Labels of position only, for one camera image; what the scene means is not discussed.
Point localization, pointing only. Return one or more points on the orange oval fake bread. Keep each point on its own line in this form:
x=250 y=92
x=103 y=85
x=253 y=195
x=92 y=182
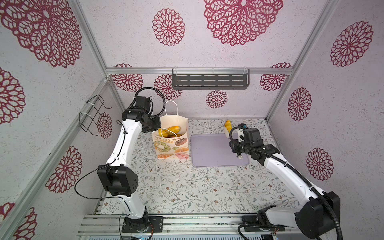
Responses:
x=228 y=126

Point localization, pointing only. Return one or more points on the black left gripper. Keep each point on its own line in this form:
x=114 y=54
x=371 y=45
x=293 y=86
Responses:
x=158 y=125

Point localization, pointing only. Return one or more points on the lavender cutting board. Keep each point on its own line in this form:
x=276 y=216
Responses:
x=213 y=150

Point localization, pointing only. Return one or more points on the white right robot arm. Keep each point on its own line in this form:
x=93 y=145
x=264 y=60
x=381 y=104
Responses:
x=319 y=211

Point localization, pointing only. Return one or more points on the black wire wall basket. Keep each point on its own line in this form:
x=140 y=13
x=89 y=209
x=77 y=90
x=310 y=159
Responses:
x=94 y=121

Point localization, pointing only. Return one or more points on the printed paper bakery bag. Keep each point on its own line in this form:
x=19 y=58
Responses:
x=176 y=146

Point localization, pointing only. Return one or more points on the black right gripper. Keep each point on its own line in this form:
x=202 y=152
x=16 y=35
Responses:
x=233 y=147

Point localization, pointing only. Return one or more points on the grey wall shelf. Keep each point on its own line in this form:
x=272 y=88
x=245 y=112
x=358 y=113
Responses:
x=181 y=81

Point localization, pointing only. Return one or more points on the orange fake croissant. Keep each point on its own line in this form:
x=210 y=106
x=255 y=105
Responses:
x=174 y=129

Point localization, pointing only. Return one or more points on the round orange fake bun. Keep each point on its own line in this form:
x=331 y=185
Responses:
x=164 y=133

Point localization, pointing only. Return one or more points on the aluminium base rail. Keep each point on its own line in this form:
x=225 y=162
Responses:
x=182 y=227

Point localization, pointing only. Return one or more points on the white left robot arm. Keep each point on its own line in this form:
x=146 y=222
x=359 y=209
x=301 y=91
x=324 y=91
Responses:
x=116 y=175

